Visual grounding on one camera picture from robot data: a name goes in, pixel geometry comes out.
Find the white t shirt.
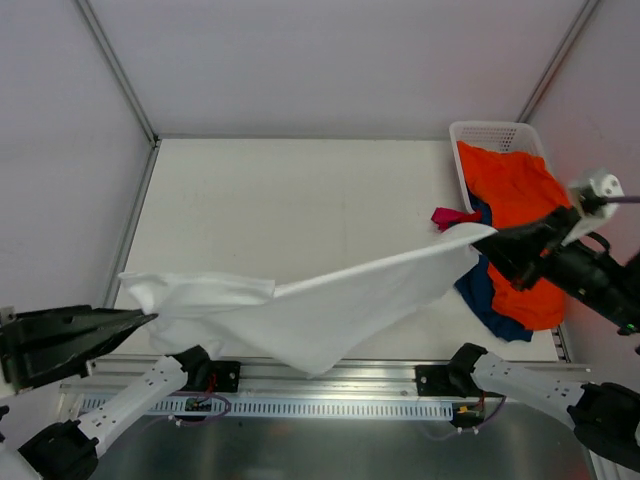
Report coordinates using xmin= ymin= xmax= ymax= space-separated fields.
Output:
xmin=119 ymin=223 xmax=496 ymax=376

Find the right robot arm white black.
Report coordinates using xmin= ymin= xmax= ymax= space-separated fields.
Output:
xmin=447 ymin=207 xmax=639 ymax=471

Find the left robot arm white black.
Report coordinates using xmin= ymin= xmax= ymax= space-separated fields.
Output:
xmin=1 ymin=305 xmax=210 ymax=479

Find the blue t shirt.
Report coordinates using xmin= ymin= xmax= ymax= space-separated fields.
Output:
xmin=453 ymin=199 xmax=534 ymax=344

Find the orange t shirt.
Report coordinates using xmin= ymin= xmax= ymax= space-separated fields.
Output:
xmin=457 ymin=141 xmax=570 ymax=331

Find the magenta t shirt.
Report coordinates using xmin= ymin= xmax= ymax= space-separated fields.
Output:
xmin=431 ymin=207 xmax=482 ymax=232

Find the white plastic laundry basket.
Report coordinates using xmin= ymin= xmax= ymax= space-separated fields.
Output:
xmin=449 ymin=120 xmax=546 ymax=213

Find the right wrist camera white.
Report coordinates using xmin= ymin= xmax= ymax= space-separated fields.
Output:
xmin=562 ymin=167 xmax=624 ymax=246

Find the slotted cable duct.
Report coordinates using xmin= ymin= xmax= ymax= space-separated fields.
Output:
xmin=79 ymin=397 xmax=455 ymax=422

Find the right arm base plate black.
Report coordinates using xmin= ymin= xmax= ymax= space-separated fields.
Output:
xmin=414 ymin=364 xmax=457 ymax=397

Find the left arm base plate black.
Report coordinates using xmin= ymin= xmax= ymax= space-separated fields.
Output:
xmin=195 ymin=360 xmax=242 ymax=393

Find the aluminium mounting rail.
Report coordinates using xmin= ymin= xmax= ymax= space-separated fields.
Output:
xmin=58 ymin=353 xmax=594 ymax=401

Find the right aluminium frame post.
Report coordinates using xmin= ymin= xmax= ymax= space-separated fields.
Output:
xmin=516 ymin=0 xmax=602 ymax=123

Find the aluminium frame post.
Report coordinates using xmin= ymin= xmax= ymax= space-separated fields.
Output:
xmin=516 ymin=0 xmax=602 ymax=123
xmin=72 ymin=0 xmax=159 ymax=147

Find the left aluminium frame post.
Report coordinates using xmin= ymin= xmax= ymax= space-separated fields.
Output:
xmin=72 ymin=0 xmax=159 ymax=147

